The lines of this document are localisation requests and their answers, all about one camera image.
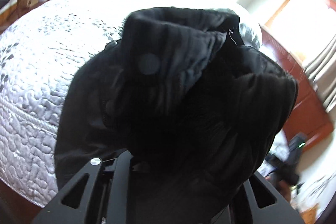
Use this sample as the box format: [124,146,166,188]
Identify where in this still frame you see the black pants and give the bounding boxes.
[54,7,298,223]

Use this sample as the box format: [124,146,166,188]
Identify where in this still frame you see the dark wooden headboard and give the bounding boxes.
[260,28,334,151]

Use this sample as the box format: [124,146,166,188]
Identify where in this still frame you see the white quilted bed mattress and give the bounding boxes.
[1,0,262,207]

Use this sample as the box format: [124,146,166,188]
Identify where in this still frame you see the right wooden frame window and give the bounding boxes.
[265,0,335,64]

